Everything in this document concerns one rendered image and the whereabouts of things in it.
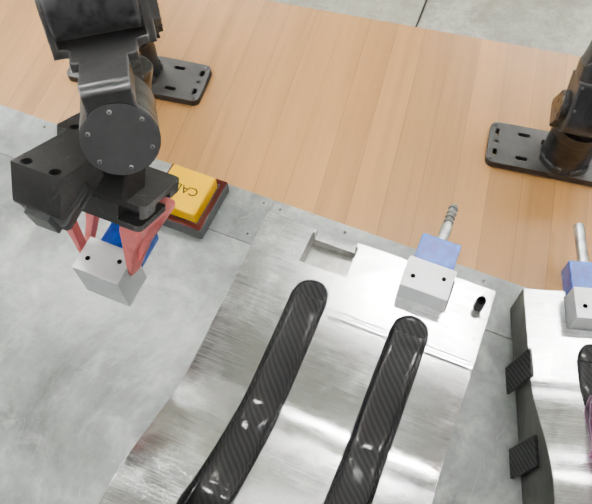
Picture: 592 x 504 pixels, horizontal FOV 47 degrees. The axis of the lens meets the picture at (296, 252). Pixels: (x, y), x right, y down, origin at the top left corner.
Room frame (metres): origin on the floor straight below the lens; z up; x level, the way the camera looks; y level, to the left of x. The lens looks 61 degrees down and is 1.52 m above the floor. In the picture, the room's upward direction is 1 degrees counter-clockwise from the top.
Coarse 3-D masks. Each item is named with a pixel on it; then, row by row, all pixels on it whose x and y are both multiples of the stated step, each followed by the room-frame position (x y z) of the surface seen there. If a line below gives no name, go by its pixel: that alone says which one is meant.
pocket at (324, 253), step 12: (312, 240) 0.38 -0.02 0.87; (324, 240) 0.38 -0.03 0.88; (312, 252) 0.37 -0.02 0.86; (324, 252) 0.37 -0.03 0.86; (336, 252) 0.37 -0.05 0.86; (348, 252) 0.36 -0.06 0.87; (312, 264) 0.36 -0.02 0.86; (324, 264) 0.36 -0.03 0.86; (336, 264) 0.36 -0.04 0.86; (348, 264) 0.35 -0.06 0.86
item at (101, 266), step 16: (112, 224) 0.36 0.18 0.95; (96, 240) 0.33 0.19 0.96; (112, 240) 0.34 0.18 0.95; (80, 256) 0.31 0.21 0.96; (96, 256) 0.31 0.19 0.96; (112, 256) 0.31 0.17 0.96; (80, 272) 0.30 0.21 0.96; (96, 272) 0.30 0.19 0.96; (112, 272) 0.30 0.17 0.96; (96, 288) 0.30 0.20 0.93; (112, 288) 0.29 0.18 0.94; (128, 288) 0.29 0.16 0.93; (128, 304) 0.29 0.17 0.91
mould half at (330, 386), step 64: (256, 256) 0.35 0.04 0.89; (384, 256) 0.35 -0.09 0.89; (256, 320) 0.28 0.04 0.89; (320, 320) 0.28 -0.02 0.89; (384, 320) 0.28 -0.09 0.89; (448, 320) 0.27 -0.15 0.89; (192, 384) 0.21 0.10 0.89; (320, 384) 0.21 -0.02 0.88; (448, 384) 0.21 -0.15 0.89; (192, 448) 0.14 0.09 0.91; (320, 448) 0.15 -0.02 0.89
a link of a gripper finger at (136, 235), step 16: (96, 208) 0.32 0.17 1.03; (112, 208) 0.32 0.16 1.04; (160, 208) 0.33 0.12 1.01; (128, 224) 0.31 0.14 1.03; (144, 224) 0.31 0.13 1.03; (160, 224) 0.34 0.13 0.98; (128, 240) 0.30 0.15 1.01; (144, 240) 0.33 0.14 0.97; (128, 256) 0.30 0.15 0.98; (144, 256) 0.32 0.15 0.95; (128, 272) 0.30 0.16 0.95
